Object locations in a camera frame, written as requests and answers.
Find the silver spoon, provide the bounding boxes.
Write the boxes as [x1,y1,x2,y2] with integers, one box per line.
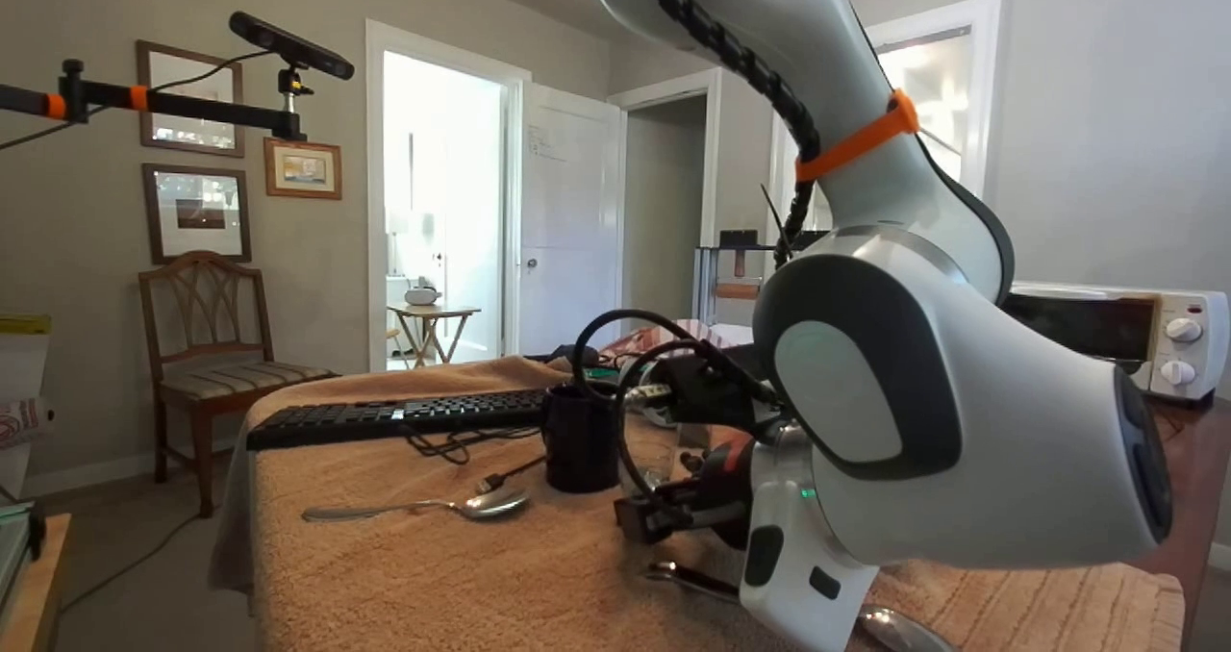
[301,487,531,524]
[642,561,955,652]

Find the window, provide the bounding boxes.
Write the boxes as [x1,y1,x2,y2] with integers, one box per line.
[864,0,1004,203]

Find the glass cup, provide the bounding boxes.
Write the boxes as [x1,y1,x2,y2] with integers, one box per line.
[623,419,718,501]

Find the large framed picture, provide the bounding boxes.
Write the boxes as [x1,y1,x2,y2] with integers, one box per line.
[135,39,246,159]

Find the black cable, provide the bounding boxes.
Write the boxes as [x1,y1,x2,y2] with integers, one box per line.
[402,425,549,496]

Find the wooden side table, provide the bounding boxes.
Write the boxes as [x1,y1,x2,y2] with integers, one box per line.
[0,500,72,652]

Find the dark framed picture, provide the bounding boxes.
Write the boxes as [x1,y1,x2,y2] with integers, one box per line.
[141,163,253,265]

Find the black cup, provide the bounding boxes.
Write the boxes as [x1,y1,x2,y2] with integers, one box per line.
[540,385,622,495]

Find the metal shelf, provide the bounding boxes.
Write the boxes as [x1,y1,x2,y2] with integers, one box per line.
[691,229,830,328]

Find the small wooden framed picture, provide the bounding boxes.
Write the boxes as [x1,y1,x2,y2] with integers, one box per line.
[263,137,344,201]

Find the black keyboard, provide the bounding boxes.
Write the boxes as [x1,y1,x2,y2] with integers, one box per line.
[245,389,556,452]

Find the wooden chair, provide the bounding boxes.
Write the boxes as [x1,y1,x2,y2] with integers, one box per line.
[138,250,339,519]

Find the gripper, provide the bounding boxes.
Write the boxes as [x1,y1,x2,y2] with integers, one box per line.
[615,440,763,550]

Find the small folding table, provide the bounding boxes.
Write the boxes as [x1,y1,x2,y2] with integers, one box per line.
[387,303,483,370]

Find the white door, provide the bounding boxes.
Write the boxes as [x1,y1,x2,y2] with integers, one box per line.
[518,82,626,358]

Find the camera on mount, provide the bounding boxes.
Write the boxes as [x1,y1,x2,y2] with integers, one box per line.
[0,11,356,151]

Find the patterned cloth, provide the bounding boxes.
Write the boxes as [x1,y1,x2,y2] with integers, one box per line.
[598,318,757,368]

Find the white toaster oven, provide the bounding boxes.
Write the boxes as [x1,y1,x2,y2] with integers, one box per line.
[1000,281,1231,405]

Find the tan towel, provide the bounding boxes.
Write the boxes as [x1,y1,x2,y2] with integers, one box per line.
[210,355,1186,652]

